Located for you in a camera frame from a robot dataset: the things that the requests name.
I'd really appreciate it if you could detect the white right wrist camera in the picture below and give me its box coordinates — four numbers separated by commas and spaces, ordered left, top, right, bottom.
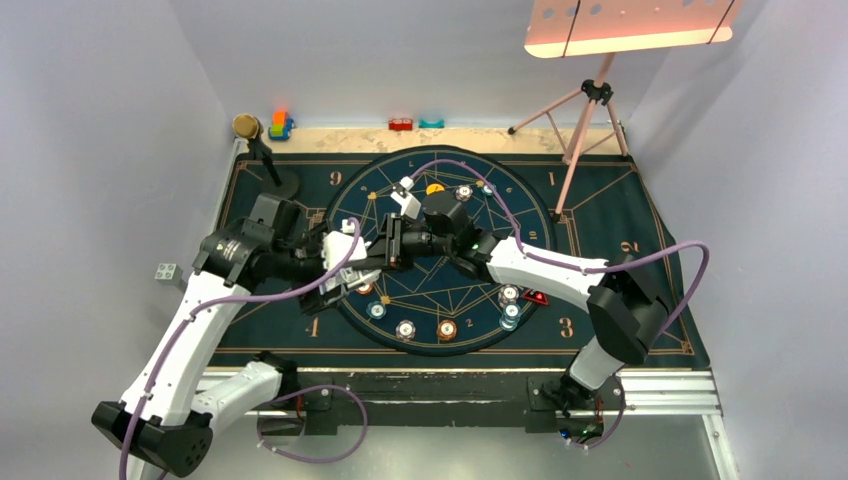
390, 176, 421, 220

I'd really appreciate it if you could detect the pink tripod stand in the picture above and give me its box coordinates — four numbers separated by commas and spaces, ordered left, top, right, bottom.
507, 52, 630, 216

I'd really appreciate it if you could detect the gold round microphone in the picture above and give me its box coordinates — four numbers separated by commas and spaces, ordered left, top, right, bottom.
231, 113, 263, 140

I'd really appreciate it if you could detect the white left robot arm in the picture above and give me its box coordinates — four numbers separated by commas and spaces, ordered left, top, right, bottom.
91, 194, 365, 479

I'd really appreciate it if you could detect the orange chip stack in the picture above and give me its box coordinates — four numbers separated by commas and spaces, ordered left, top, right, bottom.
437, 319, 458, 342

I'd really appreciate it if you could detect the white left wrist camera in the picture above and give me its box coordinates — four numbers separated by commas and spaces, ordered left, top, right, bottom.
322, 218, 366, 273

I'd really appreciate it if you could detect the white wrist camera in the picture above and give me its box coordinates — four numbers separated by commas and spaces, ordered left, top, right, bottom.
390, 176, 421, 220
322, 218, 366, 273

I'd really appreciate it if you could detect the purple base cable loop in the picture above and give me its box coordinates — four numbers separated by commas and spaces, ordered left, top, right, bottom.
256, 382, 370, 464

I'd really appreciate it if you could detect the blue playing card deck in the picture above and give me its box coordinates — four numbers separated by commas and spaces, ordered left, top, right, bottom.
337, 267, 381, 291

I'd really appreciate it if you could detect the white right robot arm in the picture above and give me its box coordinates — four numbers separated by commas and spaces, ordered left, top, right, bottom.
341, 192, 672, 407

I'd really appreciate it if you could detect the yellow big blind button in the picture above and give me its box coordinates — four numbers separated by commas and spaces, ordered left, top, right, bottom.
426, 184, 445, 195

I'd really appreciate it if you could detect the aluminium frame rail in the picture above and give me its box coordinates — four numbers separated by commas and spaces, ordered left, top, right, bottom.
119, 368, 740, 480

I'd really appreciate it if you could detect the teal toy block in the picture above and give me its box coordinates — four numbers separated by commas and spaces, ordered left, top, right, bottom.
418, 118, 445, 129

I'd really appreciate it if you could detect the red toy block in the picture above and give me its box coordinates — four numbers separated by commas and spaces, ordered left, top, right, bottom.
387, 118, 414, 131

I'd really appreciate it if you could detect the grey lego brick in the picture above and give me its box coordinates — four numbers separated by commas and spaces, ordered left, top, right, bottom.
154, 263, 186, 291

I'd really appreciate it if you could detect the orange blue toy block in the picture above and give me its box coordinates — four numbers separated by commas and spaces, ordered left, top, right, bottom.
268, 110, 294, 141

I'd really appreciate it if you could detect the dark green rectangular poker mat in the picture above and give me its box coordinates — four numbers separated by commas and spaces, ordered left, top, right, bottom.
211, 146, 675, 369

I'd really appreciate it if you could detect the pink perforated light panel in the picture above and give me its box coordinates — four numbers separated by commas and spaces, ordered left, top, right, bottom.
524, 0, 743, 59

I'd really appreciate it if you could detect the red triangular dealer button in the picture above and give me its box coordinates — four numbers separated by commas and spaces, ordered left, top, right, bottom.
522, 289, 549, 306

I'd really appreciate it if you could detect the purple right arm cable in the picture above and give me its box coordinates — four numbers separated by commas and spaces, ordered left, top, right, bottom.
409, 159, 711, 333

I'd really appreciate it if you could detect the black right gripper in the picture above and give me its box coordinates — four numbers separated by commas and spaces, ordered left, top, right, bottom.
354, 212, 455, 274

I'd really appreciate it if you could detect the round blue poker mat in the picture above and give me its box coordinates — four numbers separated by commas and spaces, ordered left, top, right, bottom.
324, 146, 557, 356

